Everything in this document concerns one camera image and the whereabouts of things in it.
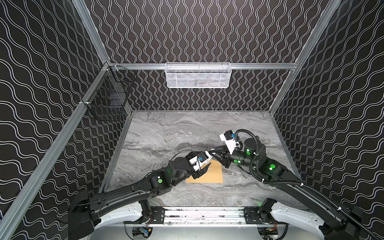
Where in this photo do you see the brown paper envelope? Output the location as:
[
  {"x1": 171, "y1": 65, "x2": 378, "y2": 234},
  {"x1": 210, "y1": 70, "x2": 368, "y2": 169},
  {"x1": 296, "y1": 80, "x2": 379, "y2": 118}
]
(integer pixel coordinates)
[{"x1": 186, "y1": 160, "x2": 223, "y2": 184}]

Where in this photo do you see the white glue stick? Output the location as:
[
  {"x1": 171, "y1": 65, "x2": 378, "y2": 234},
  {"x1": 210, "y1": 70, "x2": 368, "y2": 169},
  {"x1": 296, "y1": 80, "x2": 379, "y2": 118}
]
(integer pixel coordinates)
[{"x1": 197, "y1": 151, "x2": 212, "y2": 165}]

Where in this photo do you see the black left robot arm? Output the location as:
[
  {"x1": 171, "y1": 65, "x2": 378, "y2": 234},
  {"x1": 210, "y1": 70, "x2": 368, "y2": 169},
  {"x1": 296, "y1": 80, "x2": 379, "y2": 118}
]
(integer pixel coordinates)
[{"x1": 68, "y1": 151, "x2": 212, "y2": 240}]

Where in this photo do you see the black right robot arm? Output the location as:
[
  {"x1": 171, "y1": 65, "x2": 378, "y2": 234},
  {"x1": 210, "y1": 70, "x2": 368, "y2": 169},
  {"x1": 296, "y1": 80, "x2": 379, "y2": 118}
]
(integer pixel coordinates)
[{"x1": 195, "y1": 138, "x2": 364, "y2": 240}]

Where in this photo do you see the aluminium back crossbar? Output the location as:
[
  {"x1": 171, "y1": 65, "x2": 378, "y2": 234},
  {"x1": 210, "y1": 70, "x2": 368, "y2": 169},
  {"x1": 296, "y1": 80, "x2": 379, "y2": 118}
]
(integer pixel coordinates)
[{"x1": 111, "y1": 63, "x2": 298, "y2": 71}]

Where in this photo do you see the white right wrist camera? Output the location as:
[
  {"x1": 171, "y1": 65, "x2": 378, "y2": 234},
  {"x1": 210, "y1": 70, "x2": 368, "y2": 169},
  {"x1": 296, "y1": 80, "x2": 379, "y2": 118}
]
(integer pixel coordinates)
[{"x1": 220, "y1": 130, "x2": 241, "y2": 155}]

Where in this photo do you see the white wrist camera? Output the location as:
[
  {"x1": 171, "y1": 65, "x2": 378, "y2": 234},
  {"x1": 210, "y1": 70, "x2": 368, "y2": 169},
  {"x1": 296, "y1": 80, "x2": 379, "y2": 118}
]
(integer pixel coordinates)
[
  {"x1": 189, "y1": 154, "x2": 212, "y2": 172},
  {"x1": 220, "y1": 130, "x2": 241, "y2": 155}
]

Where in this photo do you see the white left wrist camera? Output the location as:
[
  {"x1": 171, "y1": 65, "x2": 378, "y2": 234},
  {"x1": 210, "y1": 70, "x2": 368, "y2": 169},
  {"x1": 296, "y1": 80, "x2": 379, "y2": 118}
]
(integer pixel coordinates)
[{"x1": 189, "y1": 154, "x2": 212, "y2": 172}]

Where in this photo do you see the white wire mesh basket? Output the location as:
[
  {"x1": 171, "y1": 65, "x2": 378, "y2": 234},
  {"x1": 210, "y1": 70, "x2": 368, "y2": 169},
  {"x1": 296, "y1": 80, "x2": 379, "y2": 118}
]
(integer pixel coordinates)
[{"x1": 165, "y1": 67, "x2": 232, "y2": 89}]

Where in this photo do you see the black corrugated cable conduit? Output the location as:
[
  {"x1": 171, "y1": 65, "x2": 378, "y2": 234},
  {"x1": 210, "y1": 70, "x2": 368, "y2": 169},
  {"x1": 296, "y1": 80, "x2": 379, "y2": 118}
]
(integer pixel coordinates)
[{"x1": 233, "y1": 128, "x2": 382, "y2": 240}]

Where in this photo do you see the black wire basket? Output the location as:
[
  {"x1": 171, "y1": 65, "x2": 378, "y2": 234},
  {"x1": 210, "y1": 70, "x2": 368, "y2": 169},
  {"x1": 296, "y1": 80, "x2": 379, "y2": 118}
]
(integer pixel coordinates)
[{"x1": 82, "y1": 62, "x2": 136, "y2": 123}]

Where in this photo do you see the aluminium frame corner post right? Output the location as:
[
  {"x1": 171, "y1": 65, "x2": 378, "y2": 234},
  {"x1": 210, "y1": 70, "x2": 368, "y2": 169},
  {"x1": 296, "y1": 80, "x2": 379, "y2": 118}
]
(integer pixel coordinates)
[{"x1": 269, "y1": 0, "x2": 341, "y2": 116}]

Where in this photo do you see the aluminium frame corner post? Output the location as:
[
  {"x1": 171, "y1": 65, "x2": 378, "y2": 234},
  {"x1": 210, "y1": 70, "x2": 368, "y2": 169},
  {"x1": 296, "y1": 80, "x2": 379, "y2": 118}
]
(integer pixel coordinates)
[
  {"x1": 73, "y1": 0, "x2": 110, "y2": 63},
  {"x1": 269, "y1": 0, "x2": 341, "y2": 116}
]

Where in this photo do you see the aluminium frame corner post left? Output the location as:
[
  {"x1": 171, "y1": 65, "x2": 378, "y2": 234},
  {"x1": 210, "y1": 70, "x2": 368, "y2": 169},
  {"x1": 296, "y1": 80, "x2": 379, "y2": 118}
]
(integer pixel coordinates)
[{"x1": 73, "y1": 0, "x2": 110, "y2": 63}]

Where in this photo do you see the aluminium left side rail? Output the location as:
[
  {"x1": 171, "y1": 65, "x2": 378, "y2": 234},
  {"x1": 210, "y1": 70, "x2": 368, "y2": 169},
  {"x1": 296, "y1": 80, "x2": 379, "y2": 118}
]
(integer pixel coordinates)
[{"x1": 0, "y1": 62, "x2": 110, "y2": 240}]

